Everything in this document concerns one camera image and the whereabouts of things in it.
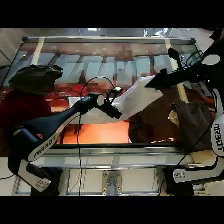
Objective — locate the dark red garment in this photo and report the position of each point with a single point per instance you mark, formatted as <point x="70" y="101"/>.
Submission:
<point x="19" y="110"/>

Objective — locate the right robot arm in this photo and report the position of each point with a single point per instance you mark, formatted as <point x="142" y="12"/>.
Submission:
<point x="218" y="135"/>

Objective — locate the grey-brown garment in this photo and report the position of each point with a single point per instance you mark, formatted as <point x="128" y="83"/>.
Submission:
<point x="192" y="124"/>

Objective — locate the brown garment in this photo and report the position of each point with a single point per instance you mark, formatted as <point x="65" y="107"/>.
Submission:
<point x="153" y="124"/>

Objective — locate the olive garment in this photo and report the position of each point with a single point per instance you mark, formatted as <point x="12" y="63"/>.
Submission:
<point x="36" y="80"/>

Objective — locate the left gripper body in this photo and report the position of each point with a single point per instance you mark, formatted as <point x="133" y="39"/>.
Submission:
<point x="110" y="110"/>

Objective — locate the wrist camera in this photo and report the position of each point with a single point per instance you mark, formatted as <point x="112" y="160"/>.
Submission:
<point x="173" y="53"/>
<point x="116" y="89"/>

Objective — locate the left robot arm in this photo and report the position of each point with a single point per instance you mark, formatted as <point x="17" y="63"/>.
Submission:
<point x="46" y="128"/>

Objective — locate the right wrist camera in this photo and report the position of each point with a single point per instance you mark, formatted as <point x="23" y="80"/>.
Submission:
<point x="173" y="53"/>

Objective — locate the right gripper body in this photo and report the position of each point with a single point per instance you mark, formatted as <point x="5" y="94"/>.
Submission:
<point x="168" y="80"/>

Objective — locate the silver frame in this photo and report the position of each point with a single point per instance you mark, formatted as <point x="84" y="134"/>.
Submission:
<point x="113" y="151"/>

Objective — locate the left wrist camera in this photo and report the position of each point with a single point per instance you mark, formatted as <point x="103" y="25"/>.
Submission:
<point x="116" y="89"/>

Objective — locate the white garment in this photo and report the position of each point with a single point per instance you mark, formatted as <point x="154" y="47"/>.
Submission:
<point x="141" y="96"/>

